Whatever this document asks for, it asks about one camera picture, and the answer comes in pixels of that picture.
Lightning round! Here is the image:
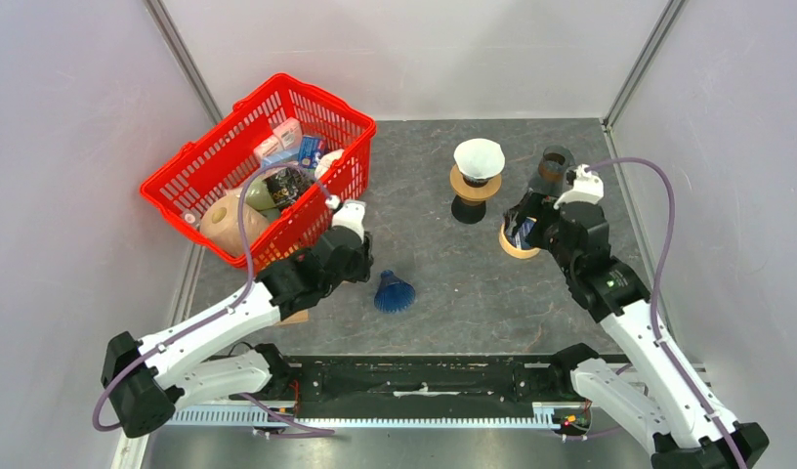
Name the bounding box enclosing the wooden dripper ring holder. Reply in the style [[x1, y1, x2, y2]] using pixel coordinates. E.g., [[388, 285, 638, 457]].
[[449, 165, 502, 205]]

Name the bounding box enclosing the white paper coffee filter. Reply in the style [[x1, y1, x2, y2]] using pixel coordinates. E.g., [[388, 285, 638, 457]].
[[453, 138, 506, 181]]

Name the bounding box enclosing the brown paper coffee filter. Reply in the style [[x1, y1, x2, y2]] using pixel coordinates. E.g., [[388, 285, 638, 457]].
[[278, 310, 310, 325]]

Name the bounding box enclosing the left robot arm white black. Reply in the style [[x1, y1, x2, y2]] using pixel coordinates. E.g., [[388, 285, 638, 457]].
[[92, 227, 373, 439]]

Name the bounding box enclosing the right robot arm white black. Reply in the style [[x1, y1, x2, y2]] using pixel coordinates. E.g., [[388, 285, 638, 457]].
[[501, 192, 770, 468]]

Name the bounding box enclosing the masking tape roll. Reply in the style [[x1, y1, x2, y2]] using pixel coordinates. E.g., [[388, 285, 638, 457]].
[[498, 217, 541, 260]]

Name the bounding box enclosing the black carafe red band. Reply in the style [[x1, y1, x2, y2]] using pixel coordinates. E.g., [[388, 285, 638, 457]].
[[450, 195, 486, 225]]

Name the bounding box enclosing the grey glass carafe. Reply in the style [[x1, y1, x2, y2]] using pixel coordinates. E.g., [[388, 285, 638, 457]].
[[527, 145, 575, 197]]

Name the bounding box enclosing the dark snack bag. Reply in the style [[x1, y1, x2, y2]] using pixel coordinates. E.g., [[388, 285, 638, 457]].
[[264, 166, 313, 211]]

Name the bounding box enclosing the white round object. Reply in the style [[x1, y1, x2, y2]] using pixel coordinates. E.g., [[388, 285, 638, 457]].
[[315, 149, 344, 179]]

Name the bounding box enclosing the green pear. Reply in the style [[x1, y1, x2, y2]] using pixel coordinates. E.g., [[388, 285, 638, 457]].
[[238, 177, 276, 212]]

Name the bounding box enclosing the blue white box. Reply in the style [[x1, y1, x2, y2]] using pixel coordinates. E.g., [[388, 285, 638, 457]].
[[260, 135, 328, 171]]

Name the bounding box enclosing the beige toilet paper roll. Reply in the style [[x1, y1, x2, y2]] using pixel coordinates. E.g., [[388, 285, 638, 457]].
[[199, 192, 270, 257]]

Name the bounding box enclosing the pink white pack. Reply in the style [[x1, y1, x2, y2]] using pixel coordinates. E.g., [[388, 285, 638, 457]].
[[253, 117, 304, 159]]

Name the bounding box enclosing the red plastic shopping basket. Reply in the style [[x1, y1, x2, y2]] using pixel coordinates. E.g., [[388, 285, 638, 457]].
[[140, 73, 377, 270]]

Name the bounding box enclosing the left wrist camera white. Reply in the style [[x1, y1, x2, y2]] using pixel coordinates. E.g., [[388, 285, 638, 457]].
[[331, 199, 366, 240]]

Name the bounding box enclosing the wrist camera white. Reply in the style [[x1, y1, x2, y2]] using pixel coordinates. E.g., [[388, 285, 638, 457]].
[[554, 164, 605, 210], [331, 199, 366, 240]]

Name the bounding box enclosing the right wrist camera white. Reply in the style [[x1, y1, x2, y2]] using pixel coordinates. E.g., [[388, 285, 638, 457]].
[[554, 164, 605, 210]]

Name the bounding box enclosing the black mounting base rail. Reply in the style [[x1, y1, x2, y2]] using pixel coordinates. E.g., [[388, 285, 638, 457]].
[[204, 352, 639, 432]]

